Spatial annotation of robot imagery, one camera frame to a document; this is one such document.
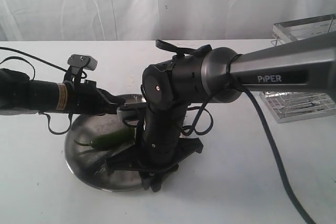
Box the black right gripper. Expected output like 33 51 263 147
105 138 203 193

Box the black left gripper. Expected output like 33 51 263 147
67 81 125 115

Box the green cucumber piece with stem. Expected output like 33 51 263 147
74 128 135 151

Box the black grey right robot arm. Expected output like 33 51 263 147
106 33 335 192

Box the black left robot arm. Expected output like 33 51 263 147
1 68 125 115

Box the round stainless steel plate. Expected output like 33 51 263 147
64 94 146 191

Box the white backdrop curtain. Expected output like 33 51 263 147
1 0 335 41

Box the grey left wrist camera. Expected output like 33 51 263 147
67 54 98 71

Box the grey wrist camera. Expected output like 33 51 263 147
67 54 98 71
117 102 146 123

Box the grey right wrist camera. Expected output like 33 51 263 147
117 102 146 123

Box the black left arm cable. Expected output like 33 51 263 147
0 47 87 135

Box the chrome wire utensil rack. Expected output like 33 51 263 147
259 14 336 124

